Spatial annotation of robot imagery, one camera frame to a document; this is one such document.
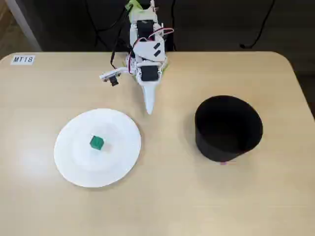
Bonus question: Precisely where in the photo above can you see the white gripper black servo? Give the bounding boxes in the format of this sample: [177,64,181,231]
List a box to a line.
[134,61,165,115]

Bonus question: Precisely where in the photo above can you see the black camera cable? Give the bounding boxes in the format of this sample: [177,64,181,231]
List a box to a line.
[110,0,135,71]

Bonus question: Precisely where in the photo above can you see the black round pot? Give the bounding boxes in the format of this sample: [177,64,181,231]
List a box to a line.
[194,95,264,163]

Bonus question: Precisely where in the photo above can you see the red white servo cable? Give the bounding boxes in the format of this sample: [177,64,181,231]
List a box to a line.
[125,36,146,74]
[147,28,175,42]

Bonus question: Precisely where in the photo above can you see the white paper plate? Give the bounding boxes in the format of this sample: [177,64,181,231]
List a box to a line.
[53,108,143,188]

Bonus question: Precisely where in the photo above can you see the wrist camera on white mount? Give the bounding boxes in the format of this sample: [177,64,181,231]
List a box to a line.
[99,67,127,87]

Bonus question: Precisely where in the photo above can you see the black cable with plug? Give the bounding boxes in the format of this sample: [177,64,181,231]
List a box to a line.
[240,0,276,49]

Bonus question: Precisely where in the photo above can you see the grey metal post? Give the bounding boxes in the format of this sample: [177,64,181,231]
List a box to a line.
[6,0,43,52]

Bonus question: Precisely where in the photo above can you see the green cube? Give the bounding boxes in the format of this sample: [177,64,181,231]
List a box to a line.
[89,134,105,150]

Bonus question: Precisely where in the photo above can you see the white label MT18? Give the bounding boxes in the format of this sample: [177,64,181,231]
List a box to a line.
[10,54,36,66]

